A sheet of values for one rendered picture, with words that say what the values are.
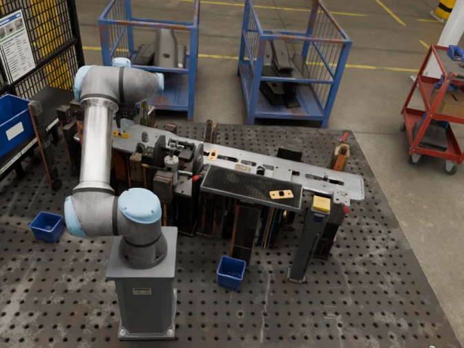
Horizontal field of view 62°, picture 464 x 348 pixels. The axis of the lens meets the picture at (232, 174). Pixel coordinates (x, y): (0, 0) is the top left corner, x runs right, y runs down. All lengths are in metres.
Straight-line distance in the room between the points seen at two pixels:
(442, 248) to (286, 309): 1.86
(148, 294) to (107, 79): 0.70
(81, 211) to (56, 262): 0.72
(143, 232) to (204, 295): 0.61
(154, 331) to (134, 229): 0.53
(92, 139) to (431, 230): 2.75
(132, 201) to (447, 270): 2.49
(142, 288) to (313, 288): 0.78
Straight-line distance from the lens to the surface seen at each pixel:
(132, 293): 1.34
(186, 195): 1.67
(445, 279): 3.11
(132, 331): 1.56
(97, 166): 1.19
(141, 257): 1.22
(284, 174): 1.60
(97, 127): 1.23
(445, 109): 3.69
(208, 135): 1.92
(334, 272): 1.87
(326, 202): 1.46
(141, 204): 1.12
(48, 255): 1.88
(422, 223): 3.41
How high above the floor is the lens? 2.12
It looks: 40 degrees down
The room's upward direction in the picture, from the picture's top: 7 degrees clockwise
